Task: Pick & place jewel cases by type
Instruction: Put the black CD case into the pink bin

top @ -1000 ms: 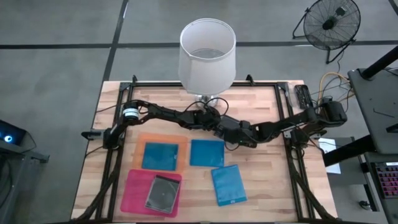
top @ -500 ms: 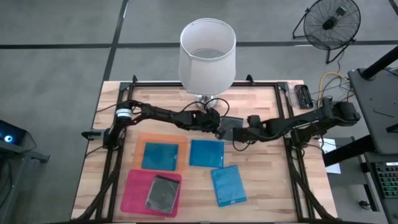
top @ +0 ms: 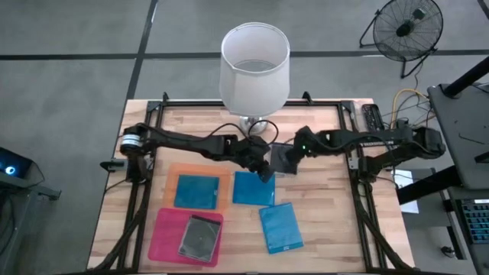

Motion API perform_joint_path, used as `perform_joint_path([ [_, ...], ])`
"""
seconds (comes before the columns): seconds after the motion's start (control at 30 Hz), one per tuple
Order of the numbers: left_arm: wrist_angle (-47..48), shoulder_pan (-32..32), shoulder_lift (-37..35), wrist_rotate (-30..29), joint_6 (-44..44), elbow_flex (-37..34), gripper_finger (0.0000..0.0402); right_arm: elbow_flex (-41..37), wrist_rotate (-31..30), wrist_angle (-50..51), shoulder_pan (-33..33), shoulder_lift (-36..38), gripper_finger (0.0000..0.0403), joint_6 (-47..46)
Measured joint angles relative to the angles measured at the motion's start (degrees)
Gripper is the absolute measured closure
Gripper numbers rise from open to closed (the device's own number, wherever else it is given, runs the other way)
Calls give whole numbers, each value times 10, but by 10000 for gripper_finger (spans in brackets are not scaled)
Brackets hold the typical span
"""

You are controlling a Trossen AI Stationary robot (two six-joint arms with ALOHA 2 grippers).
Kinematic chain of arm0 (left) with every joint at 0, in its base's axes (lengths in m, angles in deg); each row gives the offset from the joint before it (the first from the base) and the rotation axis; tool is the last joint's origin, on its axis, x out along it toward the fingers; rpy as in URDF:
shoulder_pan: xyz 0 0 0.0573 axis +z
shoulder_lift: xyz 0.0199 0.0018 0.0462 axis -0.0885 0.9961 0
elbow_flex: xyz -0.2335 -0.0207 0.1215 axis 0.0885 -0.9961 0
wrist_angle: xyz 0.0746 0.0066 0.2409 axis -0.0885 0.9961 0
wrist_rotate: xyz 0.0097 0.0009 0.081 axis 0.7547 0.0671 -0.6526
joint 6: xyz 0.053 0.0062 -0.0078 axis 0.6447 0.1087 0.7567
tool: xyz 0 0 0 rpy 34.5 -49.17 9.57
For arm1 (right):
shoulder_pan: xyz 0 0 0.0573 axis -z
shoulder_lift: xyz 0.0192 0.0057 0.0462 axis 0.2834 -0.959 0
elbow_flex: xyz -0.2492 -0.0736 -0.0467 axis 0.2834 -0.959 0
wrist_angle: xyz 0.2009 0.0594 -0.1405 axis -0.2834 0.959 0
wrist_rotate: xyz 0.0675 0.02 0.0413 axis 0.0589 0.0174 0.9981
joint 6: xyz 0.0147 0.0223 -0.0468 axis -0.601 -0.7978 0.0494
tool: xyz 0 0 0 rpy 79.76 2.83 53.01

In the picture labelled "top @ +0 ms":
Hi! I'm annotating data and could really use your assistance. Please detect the black metal rig frame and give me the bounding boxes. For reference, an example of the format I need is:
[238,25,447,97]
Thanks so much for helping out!
[88,91,416,274]

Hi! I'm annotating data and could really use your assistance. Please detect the clear grey jewel case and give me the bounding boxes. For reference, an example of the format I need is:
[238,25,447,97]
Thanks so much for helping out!
[177,214,223,264]

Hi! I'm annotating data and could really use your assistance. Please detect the yellow cable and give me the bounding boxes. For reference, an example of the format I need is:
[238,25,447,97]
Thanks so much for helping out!
[389,88,431,131]

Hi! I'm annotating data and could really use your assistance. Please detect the grey keyboard desk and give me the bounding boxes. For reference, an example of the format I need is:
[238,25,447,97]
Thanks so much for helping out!
[439,186,489,275]

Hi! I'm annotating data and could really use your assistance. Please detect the black tray jewel case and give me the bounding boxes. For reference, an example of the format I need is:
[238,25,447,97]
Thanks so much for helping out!
[270,142,300,176]

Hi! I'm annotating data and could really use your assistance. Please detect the pink translucent plastic bin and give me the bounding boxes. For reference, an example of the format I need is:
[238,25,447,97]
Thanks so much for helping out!
[147,207,225,267]

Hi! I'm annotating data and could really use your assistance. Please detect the computer tower with blue light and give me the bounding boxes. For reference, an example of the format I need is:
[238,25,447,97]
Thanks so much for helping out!
[0,146,63,235]

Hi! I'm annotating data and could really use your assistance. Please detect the black floor fan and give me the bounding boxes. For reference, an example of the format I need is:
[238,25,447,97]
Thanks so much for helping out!
[358,0,445,80]

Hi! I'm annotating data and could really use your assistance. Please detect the orange translucent plastic bin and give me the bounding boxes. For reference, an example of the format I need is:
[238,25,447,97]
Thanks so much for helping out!
[162,162,233,213]

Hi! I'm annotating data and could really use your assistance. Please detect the black pole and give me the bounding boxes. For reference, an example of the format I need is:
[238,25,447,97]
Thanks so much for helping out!
[442,56,489,99]

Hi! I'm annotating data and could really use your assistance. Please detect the black backlit keyboard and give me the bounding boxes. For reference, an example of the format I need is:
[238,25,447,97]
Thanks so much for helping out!
[460,198,489,245]

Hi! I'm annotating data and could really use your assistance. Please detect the white paper sheet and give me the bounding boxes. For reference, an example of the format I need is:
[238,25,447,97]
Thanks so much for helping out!
[391,169,420,215]

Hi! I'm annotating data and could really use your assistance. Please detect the white shade silver table lamp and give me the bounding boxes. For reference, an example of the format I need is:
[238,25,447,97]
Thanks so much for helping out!
[219,21,291,135]

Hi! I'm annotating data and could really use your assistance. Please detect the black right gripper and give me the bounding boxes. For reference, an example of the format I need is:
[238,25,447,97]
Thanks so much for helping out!
[284,125,319,169]

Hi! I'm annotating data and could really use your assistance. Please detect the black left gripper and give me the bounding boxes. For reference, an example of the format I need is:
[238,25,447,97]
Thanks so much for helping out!
[238,136,277,183]

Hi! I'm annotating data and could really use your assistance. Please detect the blue plastic disc case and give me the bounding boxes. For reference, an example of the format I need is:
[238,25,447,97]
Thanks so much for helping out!
[258,201,306,255]
[173,174,221,211]
[232,170,277,207]

